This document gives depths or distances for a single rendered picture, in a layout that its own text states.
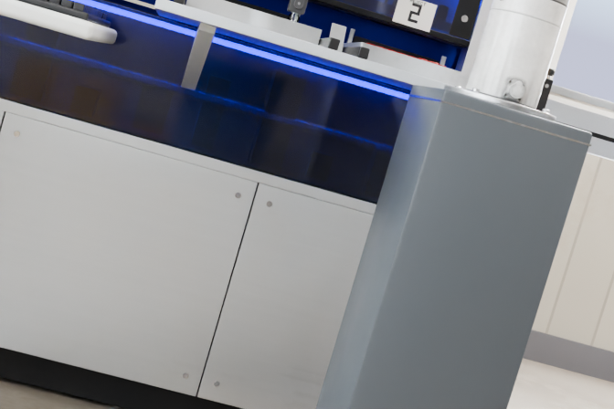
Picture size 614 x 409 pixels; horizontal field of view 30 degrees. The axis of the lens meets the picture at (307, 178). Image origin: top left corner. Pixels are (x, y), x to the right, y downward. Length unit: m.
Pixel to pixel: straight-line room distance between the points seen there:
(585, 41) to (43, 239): 2.77
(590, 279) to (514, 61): 3.02
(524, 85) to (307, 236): 0.79
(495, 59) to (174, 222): 0.89
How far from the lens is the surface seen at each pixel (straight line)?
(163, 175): 2.45
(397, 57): 2.22
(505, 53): 1.87
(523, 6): 1.88
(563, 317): 4.82
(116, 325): 2.51
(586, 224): 4.78
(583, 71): 4.70
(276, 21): 2.19
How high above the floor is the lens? 0.80
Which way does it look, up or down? 4 degrees down
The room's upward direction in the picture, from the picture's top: 16 degrees clockwise
